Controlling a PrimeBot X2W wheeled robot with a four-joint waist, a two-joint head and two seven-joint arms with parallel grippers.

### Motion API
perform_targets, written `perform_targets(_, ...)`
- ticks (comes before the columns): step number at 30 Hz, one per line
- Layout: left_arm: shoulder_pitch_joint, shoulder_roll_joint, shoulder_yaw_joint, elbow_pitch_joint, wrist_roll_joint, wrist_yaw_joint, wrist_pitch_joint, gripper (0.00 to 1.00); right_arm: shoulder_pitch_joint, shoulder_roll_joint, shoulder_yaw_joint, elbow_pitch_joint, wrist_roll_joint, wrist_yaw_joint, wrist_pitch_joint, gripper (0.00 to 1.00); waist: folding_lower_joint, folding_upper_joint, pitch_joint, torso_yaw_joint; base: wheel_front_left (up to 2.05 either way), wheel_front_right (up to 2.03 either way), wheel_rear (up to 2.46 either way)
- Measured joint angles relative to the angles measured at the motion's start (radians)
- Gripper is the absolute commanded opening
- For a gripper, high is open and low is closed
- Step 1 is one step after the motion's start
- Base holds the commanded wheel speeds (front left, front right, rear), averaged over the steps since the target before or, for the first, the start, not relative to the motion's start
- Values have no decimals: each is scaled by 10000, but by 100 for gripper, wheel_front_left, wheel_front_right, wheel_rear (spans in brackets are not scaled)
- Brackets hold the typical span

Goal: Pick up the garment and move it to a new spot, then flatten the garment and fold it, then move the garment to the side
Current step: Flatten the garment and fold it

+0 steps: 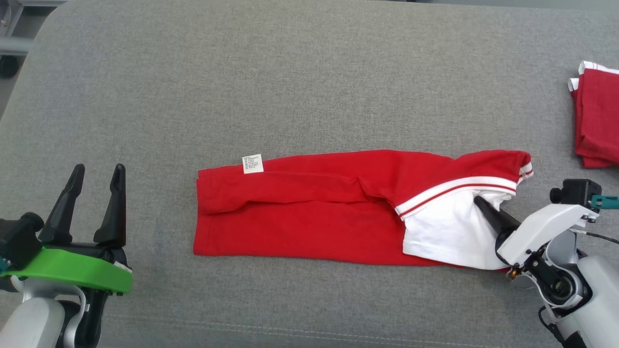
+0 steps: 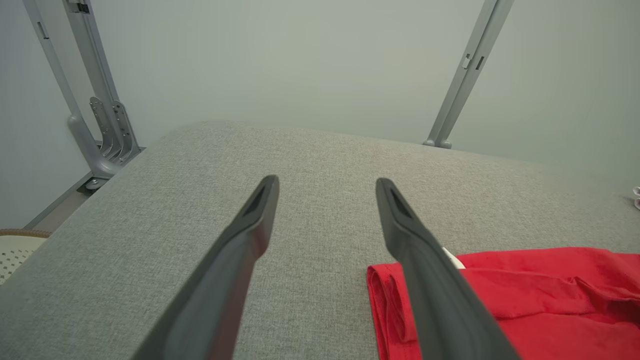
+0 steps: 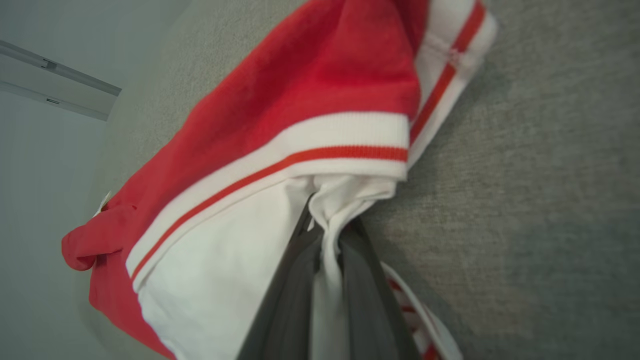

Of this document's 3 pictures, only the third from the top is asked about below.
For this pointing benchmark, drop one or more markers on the white wall rail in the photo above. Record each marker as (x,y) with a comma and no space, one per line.
(75,95)

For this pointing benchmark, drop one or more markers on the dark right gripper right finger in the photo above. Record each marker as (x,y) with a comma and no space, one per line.
(370,310)

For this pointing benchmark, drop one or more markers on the red and white shirt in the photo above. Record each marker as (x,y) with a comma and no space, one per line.
(300,75)

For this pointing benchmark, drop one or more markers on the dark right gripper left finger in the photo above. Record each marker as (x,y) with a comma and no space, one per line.
(290,300)

